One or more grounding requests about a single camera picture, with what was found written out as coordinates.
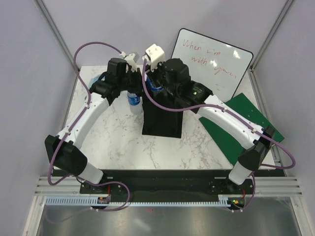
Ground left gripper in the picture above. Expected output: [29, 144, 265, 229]
[118, 68, 150, 94]

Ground water bottle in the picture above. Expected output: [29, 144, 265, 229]
[146, 76, 163, 92]
[127, 92, 142, 115]

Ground black canvas bag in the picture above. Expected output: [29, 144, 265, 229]
[142, 87, 183, 139]

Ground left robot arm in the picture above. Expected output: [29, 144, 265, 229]
[45, 53, 143, 193]

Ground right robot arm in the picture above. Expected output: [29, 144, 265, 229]
[141, 59, 275, 194]

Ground blue headphones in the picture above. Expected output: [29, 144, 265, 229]
[89, 74, 104, 88]

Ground whiteboard with red writing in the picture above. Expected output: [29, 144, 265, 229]
[171, 28, 253, 102]

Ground green board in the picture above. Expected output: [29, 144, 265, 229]
[199, 93, 271, 165]

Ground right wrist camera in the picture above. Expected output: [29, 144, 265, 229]
[142, 44, 165, 72]

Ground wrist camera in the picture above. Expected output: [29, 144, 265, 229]
[120, 52, 139, 72]
[142, 44, 165, 72]

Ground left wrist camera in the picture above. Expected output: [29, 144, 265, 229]
[120, 52, 139, 72]

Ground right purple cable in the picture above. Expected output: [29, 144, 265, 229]
[142, 58, 296, 213]

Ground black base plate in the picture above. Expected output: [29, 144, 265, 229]
[80, 170, 253, 202]

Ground white cable duct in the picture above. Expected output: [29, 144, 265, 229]
[45, 196, 230, 207]

